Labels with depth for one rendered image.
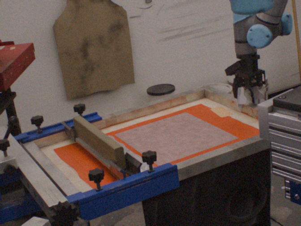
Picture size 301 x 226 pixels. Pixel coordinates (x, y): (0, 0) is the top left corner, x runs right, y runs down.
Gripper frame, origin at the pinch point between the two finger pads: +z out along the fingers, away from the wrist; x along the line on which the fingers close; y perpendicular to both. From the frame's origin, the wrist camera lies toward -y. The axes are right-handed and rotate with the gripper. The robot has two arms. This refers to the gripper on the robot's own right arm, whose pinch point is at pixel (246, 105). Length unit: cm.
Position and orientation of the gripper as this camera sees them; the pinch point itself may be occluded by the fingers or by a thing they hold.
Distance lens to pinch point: 204.0
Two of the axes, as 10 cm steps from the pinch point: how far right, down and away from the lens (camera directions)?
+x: 8.8, -2.7, 3.9
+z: 1.3, 9.3, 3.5
